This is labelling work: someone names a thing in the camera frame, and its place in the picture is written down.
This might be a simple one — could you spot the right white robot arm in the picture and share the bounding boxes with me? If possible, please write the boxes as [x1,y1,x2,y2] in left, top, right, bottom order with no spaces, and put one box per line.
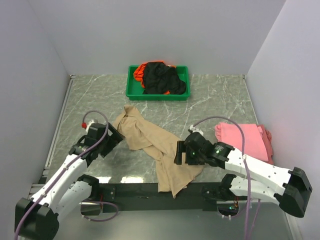
[174,132,313,218]

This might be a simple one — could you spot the black t shirt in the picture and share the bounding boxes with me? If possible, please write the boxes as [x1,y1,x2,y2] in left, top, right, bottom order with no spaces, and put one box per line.
[142,61,187,95]

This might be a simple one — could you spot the green plastic bin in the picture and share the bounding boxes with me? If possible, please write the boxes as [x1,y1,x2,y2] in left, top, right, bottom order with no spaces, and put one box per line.
[125,65,191,101]

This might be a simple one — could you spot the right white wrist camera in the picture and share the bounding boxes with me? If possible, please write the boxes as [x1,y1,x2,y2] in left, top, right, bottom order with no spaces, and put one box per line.
[188,124,204,136]

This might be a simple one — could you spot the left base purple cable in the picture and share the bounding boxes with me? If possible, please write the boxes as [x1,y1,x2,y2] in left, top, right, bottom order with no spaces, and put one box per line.
[79,201,119,223]

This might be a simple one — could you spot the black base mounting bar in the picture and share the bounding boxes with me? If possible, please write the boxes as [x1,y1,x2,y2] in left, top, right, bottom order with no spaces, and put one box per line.
[79,182,241,213]

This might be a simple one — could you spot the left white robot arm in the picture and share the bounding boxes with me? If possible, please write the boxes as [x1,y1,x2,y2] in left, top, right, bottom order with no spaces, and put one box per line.
[14,122,124,240]

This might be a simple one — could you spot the orange t shirt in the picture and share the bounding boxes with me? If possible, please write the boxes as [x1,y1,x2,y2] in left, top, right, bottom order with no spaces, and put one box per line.
[133,61,170,95]

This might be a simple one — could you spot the light pink folded t shirt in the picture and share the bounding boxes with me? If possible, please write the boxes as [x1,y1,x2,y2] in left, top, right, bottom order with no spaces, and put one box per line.
[214,122,268,163]

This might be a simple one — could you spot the dark pink folded t shirt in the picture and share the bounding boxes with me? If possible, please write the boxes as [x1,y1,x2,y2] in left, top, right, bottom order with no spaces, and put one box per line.
[257,124,274,165]

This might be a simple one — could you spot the beige t shirt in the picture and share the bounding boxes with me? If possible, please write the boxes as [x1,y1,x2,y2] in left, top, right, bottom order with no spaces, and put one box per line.
[113,105,204,198]

